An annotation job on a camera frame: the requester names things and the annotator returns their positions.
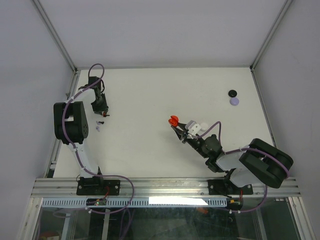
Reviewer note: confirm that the aluminium frame post right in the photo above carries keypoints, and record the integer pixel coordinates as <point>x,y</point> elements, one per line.
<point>272,31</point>

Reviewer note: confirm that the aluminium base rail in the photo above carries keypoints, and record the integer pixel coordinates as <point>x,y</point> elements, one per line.
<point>151,187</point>

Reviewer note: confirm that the white charging case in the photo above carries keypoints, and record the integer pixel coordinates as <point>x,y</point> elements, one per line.
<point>204,127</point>

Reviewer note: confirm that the grey slotted cable duct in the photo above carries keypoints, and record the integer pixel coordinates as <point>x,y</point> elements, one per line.
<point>137,202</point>

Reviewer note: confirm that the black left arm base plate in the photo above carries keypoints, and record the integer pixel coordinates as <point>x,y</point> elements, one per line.
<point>97,186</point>

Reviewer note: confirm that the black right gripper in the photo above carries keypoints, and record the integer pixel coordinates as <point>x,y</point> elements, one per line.
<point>182,134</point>

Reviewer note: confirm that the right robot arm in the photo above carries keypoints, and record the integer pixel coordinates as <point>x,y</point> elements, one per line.
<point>257,162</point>

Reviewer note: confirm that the orange charging case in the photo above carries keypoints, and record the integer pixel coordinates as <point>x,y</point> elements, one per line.
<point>173,121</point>

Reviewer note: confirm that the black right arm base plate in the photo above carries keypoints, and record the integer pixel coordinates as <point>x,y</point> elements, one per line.
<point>221,187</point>

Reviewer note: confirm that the lilac charging case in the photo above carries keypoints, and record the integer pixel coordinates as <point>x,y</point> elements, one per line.
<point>234,101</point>

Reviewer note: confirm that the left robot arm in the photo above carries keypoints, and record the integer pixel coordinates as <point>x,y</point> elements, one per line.
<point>71,125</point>

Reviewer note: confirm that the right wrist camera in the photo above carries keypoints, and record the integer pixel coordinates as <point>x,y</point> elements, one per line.
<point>192,128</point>

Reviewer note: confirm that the aluminium frame post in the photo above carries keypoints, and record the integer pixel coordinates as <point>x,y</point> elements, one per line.
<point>272,31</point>
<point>38,6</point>

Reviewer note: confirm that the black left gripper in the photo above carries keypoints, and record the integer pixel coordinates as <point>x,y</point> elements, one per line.
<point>104,107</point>

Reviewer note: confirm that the black charging case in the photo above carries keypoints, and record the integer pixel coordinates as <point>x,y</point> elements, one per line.
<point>232,93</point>

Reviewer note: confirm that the aluminium frame post left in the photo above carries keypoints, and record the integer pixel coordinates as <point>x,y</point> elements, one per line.
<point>38,6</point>

